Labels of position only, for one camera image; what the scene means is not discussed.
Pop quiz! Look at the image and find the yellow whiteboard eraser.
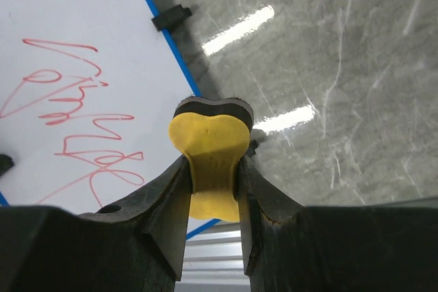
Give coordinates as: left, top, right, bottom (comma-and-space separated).
168, 96, 254, 222

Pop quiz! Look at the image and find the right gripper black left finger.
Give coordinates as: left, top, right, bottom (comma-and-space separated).
1, 157, 192, 291

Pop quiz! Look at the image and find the aluminium front rail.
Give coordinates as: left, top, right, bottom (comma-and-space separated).
182, 224, 252, 291

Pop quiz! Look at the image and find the blue-framed whiteboard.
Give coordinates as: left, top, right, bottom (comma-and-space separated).
0, 0, 220, 240

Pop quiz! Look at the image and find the black lower board clip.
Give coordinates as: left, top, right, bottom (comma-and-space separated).
246, 140, 259, 157

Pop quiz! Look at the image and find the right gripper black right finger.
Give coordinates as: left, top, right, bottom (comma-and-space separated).
237, 157, 437, 291

